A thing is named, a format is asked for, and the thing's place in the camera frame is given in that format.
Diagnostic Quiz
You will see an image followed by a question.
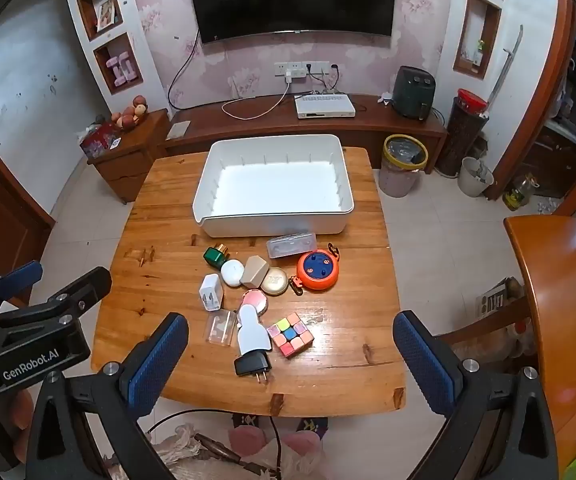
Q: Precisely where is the peach ornament cluster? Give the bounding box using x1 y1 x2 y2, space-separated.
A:
112 95 149 132

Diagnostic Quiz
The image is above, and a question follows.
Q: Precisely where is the clear plastic case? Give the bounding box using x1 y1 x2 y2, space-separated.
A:
266 231 317 260

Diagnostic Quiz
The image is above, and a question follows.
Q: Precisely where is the framed photo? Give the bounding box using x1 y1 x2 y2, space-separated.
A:
92 0 117 31

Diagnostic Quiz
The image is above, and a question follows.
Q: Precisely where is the pink yellow-rimmed trash bin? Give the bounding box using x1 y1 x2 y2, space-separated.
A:
378 133 429 198

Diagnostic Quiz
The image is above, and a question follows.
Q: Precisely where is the thin black cable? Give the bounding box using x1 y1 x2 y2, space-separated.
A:
147 408 285 480

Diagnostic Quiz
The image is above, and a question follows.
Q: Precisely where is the white charger plug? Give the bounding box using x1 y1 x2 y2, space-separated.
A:
199 273 225 311

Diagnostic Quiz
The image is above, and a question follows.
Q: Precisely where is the clear plastic box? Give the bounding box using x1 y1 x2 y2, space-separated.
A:
205 309 233 347

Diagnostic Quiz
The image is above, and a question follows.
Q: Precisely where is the glossy wooden side table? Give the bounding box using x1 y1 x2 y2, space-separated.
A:
504 215 576 480

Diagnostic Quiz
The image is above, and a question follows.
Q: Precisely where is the pink fuzzy slipper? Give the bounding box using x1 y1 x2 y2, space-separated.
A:
230 427 269 461
288 430 323 461

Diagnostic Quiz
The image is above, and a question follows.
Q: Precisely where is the red printed box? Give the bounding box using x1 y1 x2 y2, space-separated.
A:
78 125 118 158

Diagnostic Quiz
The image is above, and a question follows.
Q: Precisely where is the dark green air fryer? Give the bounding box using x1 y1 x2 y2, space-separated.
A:
390 66 436 121

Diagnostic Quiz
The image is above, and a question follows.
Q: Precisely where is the white wall niche shelf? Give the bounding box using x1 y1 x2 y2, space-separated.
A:
62 0 169 111

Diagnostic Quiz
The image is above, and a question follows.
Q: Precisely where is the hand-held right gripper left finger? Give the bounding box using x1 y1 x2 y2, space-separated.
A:
26 312 189 480

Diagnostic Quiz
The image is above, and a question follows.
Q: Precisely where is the long wooden television stand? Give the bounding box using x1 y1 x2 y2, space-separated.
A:
160 92 449 171

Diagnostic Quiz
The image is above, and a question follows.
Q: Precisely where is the gold round compact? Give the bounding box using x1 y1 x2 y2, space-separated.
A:
259 266 289 296

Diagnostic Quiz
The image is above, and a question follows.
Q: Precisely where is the white charging cable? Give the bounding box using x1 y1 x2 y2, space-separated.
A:
222 77 291 121

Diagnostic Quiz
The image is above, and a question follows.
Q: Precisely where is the white plastic storage bin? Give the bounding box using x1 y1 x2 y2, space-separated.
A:
192 134 356 238

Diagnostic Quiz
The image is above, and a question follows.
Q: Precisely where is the glass jar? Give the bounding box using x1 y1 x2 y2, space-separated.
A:
503 175 536 211

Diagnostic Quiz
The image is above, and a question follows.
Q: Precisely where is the small wooden cabinet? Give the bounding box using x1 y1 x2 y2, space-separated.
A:
86 108 169 204

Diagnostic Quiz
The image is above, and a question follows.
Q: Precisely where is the white bucket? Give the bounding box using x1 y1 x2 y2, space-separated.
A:
457 156 496 198

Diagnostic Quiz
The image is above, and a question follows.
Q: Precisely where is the white round case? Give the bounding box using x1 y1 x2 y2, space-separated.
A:
220 259 245 288

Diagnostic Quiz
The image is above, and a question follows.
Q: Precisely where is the white wall power strip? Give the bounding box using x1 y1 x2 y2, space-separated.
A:
274 60 331 80

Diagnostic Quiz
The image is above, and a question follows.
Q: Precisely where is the white bottle-shaped card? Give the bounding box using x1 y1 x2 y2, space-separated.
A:
235 304 273 353

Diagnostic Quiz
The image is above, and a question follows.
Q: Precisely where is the long sheathed sword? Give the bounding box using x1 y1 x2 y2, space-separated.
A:
485 25 525 106

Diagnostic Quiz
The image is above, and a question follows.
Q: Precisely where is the white set-top box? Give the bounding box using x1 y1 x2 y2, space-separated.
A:
294 92 357 121

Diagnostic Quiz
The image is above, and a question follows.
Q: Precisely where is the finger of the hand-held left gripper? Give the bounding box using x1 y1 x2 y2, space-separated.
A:
0 260 44 322
0 266 113 335

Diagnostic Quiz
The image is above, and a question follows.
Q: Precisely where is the black charger plug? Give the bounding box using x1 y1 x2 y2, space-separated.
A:
234 349 273 385

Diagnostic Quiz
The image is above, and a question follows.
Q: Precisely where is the wooden display cabinet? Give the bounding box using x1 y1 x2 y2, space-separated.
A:
493 0 576 201

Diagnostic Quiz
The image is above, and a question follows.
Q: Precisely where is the pastel puzzle cube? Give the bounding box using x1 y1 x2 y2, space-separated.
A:
266 311 315 359

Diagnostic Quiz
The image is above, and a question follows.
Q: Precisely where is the black television cable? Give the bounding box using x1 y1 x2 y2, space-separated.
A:
168 30 203 110

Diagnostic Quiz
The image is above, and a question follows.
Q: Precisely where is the dark woven tall basket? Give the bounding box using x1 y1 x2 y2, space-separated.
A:
435 88 490 178

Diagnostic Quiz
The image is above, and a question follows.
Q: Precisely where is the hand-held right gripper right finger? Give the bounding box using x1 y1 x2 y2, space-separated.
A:
393 310 559 480

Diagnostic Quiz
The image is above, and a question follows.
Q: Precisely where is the orange round cable reel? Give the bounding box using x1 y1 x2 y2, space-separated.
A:
289 243 343 297

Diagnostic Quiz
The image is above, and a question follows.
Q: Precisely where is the green perfume bottle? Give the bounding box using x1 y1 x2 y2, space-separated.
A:
203 242 231 267

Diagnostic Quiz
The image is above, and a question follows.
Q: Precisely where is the beige faceted box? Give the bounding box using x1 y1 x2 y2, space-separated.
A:
240 255 270 290

